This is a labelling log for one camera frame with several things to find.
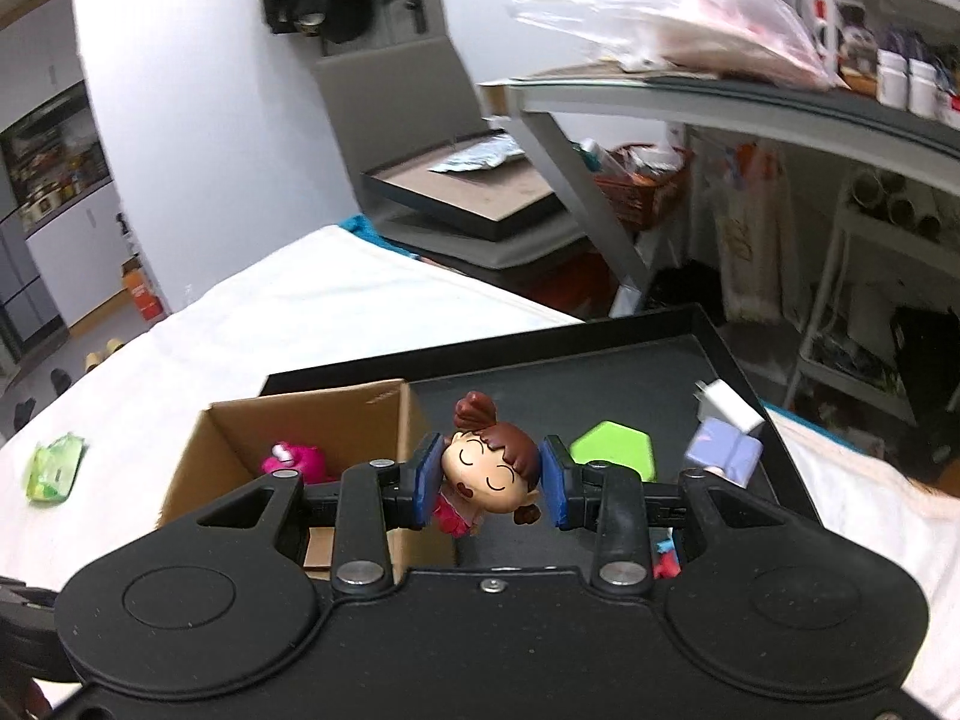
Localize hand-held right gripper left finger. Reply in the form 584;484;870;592
196;431;445;592

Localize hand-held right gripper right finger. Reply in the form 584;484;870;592
541;433;788;592

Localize brown-haired doll figure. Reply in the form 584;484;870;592
439;390;542;539

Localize green hexagonal box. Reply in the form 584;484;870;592
568;420;661;485

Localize cardboard box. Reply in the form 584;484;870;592
156;379;458;580

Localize black tray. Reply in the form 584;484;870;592
259;304;826;572

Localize small red blue toy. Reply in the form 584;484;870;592
651;532;683;580

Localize lavender small box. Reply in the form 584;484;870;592
682;418;764;488

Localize white charger plug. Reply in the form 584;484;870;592
694;380;766;436

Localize pink toy figure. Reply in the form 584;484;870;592
260;444;329;482

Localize green wipes packet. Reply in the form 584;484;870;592
22;433;87;503

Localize black plastic bag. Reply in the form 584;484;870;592
645;262;725;316

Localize teal cloth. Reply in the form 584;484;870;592
337;214;385;248

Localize black framed board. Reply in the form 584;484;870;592
360;131;567;242

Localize wicker basket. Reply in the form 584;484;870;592
596;144;695;230

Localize white paper bag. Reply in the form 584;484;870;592
712;142;788;323

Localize silver foil packet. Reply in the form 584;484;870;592
427;136;526;175

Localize white shelf rack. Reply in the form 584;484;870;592
784;165;960;425

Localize flat cardboard sheet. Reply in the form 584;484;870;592
480;60;721;117

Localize grey chair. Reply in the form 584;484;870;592
311;30;601;272

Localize glass top desk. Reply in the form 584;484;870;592
480;64;960;316

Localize bundle of paper tubes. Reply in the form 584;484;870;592
847;169;947;241

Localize clear plastic bag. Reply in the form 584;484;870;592
510;0;848;91

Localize white jar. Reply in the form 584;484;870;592
907;58;938;119
876;49;910;110

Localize wall cabinet with shelves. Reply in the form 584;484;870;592
0;82;113;241

